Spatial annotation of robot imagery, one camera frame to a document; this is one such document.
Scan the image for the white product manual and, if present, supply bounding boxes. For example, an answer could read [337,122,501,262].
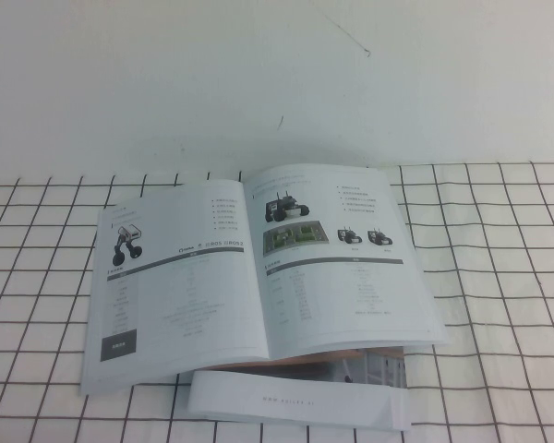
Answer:
[80,162,452,397]

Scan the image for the white black-grid tablecloth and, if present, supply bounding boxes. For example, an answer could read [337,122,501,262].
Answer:
[0,159,554,443]

